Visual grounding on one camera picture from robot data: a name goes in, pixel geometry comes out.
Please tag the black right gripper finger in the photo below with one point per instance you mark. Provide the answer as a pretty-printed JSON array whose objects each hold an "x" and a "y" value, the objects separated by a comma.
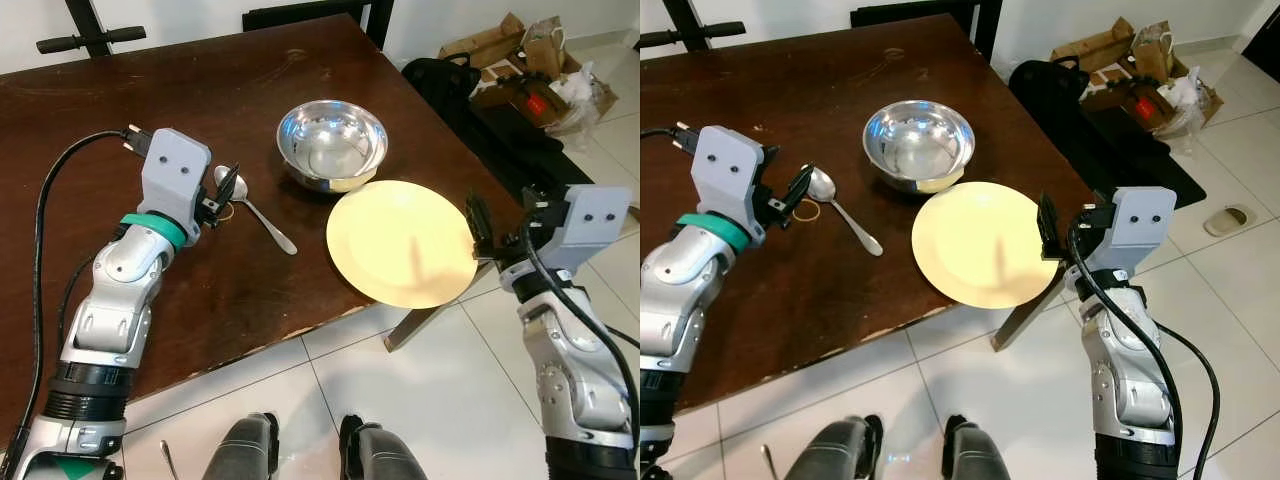
[
  {"x": 477, "y": 212},
  {"x": 1052, "y": 248},
  {"x": 1048, "y": 212},
  {"x": 485, "y": 247}
]

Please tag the brown cardboard box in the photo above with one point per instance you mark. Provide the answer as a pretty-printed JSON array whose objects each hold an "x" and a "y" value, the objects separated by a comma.
[
  {"x": 490, "y": 45},
  {"x": 1090, "y": 50}
]

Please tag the silver metal spoon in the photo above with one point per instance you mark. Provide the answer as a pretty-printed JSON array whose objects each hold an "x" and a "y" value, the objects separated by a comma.
[
  {"x": 822, "y": 183},
  {"x": 270, "y": 229}
]

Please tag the black bag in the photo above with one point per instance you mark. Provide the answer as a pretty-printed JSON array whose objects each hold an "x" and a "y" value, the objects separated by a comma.
[
  {"x": 1090, "y": 110},
  {"x": 480, "y": 110}
]

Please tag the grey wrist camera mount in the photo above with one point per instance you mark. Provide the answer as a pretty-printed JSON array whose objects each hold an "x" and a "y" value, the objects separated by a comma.
[
  {"x": 590, "y": 220},
  {"x": 172, "y": 170},
  {"x": 1140, "y": 225},
  {"x": 725, "y": 170}
]

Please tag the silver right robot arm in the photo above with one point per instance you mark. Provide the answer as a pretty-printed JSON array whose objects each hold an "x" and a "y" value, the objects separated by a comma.
[
  {"x": 1130, "y": 380},
  {"x": 570, "y": 370}
]

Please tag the shiny steel bowl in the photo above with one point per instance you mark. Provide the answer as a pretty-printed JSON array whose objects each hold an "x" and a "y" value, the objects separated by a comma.
[
  {"x": 332, "y": 145},
  {"x": 918, "y": 145}
]

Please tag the pale yellow round plate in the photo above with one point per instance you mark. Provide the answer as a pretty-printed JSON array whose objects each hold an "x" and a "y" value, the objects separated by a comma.
[
  {"x": 985, "y": 245},
  {"x": 400, "y": 245}
]

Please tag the thin silver metal utensil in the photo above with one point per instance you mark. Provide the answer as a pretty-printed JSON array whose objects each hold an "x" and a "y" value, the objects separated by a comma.
[
  {"x": 769, "y": 464},
  {"x": 170, "y": 463}
]

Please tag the black metal stand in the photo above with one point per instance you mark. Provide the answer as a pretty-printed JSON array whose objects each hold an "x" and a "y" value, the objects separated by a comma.
[
  {"x": 90, "y": 42},
  {"x": 690, "y": 36}
]

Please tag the grey right robot leg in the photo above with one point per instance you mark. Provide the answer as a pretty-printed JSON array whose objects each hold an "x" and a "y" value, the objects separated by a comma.
[
  {"x": 385, "y": 455},
  {"x": 975, "y": 455}
]

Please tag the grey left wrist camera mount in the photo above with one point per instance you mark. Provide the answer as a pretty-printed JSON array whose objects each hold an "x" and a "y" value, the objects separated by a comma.
[
  {"x": 725, "y": 170},
  {"x": 172, "y": 170}
]

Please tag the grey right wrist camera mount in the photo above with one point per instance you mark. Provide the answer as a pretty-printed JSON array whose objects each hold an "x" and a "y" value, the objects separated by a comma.
[
  {"x": 1140, "y": 225},
  {"x": 590, "y": 220}
]

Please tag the dark brown wooden table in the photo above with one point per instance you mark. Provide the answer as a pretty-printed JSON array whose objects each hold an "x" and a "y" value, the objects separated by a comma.
[
  {"x": 200, "y": 80},
  {"x": 760, "y": 80}
]

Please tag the small red packet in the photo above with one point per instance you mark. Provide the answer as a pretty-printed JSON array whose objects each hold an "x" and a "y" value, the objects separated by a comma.
[
  {"x": 537, "y": 104},
  {"x": 1141, "y": 104}
]

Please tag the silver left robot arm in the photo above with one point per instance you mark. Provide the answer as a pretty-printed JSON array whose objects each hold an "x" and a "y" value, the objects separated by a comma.
[
  {"x": 110, "y": 300},
  {"x": 670, "y": 300}
]

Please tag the brown paper bag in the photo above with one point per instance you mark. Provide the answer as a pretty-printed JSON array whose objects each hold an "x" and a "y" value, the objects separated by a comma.
[
  {"x": 1152, "y": 55},
  {"x": 545, "y": 50}
]

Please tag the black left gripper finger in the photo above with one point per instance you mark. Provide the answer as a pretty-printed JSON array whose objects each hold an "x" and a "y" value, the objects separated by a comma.
[
  {"x": 798, "y": 204},
  {"x": 803, "y": 180},
  {"x": 233, "y": 178},
  {"x": 232, "y": 197}
]

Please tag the white plastic bag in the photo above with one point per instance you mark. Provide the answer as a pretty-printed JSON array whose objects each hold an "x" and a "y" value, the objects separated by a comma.
[
  {"x": 1185, "y": 95},
  {"x": 578, "y": 88}
]

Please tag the black chair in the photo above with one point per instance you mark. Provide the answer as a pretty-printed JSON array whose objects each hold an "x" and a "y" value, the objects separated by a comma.
[
  {"x": 920, "y": 12},
  {"x": 300, "y": 15}
]

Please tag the beige slipper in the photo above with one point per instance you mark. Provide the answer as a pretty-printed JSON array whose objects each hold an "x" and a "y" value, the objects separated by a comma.
[{"x": 1230, "y": 220}]

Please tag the yellow rubber band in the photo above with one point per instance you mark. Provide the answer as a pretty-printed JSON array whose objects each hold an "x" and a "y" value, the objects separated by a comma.
[
  {"x": 229, "y": 217},
  {"x": 808, "y": 219}
]

